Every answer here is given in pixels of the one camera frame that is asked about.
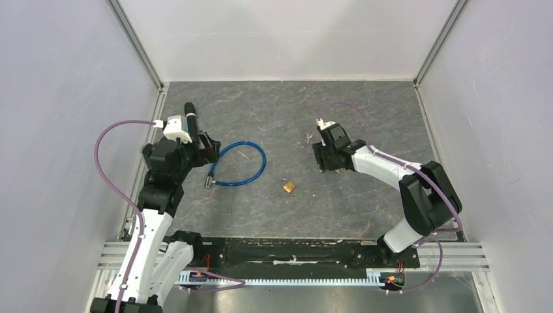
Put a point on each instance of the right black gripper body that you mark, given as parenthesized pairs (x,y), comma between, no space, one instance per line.
(334,165)

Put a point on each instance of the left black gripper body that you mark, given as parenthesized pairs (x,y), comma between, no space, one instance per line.
(190,155)

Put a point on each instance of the brass padlock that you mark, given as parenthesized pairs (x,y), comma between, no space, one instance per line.
(287,185)

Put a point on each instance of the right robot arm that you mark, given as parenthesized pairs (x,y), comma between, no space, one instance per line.
(428,198)

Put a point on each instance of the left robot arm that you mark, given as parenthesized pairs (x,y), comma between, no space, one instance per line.
(153,260)

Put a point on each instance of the black microphone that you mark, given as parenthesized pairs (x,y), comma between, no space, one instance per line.
(192,124)

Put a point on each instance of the blue cable lock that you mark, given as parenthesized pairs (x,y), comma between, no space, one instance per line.
(239,164)

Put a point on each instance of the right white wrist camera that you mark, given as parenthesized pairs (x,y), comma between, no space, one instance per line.
(322,125)

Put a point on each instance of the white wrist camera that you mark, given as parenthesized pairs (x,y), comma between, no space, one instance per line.
(172,129)
(322,125)

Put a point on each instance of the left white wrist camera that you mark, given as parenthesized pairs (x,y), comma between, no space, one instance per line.
(172,129)

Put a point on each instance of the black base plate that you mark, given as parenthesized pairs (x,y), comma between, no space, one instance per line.
(278,258)

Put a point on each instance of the slotted cable duct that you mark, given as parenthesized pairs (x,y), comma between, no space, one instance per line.
(375,279)

